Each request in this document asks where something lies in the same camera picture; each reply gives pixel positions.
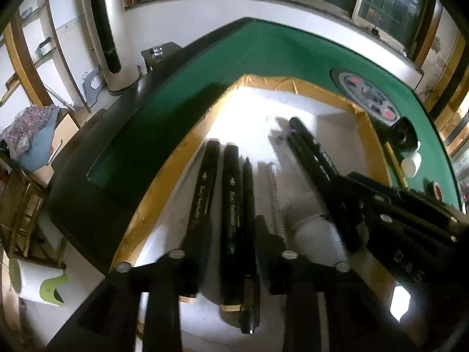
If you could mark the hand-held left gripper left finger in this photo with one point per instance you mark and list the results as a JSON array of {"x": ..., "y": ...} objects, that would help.
[{"x": 198, "y": 260}]

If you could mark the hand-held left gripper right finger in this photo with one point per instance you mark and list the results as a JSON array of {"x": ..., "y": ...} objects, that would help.
[{"x": 271, "y": 264}]

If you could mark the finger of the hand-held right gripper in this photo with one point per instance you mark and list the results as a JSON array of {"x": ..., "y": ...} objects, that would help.
[
  {"x": 403, "y": 200},
  {"x": 359, "y": 220}
]

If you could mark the slim black pen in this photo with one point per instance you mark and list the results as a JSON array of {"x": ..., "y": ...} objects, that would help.
[{"x": 248, "y": 198}]

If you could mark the black marker with white print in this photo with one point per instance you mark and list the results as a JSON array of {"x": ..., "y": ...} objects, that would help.
[
  {"x": 311, "y": 150},
  {"x": 209, "y": 176},
  {"x": 231, "y": 190}
]

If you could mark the yellow stick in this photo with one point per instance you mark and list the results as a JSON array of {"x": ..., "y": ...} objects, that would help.
[{"x": 395, "y": 165}]

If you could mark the small white cylinder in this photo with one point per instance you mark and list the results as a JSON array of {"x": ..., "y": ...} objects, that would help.
[{"x": 411, "y": 164}]

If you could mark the red round button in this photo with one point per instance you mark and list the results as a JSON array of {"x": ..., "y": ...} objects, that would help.
[{"x": 438, "y": 190}]

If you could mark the white cylinder glue stick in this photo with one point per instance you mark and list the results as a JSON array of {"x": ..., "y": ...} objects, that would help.
[{"x": 315, "y": 234}]

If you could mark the black round cup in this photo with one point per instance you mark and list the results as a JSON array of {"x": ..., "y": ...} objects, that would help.
[{"x": 403, "y": 135}]

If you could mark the clear white pen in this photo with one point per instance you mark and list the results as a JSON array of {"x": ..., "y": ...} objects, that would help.
[{"x": 274, "y": 198}]

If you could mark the round table control panel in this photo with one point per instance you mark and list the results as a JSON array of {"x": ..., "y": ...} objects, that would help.
[{"x": 362, "y": 91}]

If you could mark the green paper towel holder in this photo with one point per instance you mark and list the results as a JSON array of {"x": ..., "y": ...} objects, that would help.
[{"x": 51, "y": 286}]

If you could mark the white mat with yellow tape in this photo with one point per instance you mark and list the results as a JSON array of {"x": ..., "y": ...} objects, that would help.
[{"x": 256, "y": 110}]

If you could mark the white paper towel roll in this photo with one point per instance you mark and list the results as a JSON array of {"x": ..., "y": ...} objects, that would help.
[{"x": 33, "y": 282}]

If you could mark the wooden chair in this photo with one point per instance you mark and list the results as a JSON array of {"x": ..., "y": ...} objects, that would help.
[{"x": 25, "y": 209}]

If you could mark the light wooden box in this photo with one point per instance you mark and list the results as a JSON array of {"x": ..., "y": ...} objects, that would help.
[{"x": 66, "y": 132}]

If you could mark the blue cloth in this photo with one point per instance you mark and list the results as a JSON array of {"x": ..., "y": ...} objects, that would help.
[{"x": 40, "y": 150}]

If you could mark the green mahjong table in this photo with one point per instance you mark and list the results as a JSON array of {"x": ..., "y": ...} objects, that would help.
[{"x": 256, "y": 55}]

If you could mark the dark wooden stool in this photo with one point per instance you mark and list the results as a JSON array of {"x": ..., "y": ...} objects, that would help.
[{"x": 168, "y": 53}]

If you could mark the clear drinking glass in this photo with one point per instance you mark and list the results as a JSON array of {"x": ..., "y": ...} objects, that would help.
[{"x": 158, "y": 51}]

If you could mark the floral cloth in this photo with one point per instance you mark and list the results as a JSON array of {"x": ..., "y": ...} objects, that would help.
[{"x": 25, "y": 128}]

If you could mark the white tower air conditioner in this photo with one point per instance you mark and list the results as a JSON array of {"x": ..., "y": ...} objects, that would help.
[{"x": 124, "y": 44}]

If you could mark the small tub on shelf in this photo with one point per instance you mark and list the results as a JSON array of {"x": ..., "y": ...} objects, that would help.
[{"x": 44, "y": 46}]

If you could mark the grey plastic bracket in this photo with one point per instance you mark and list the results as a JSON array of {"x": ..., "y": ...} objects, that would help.
[{"x": 91, "y": 88}]

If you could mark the wooden wall shelf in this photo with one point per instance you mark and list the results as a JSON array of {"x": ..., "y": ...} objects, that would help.
[{"x": 25, "y": 62}]

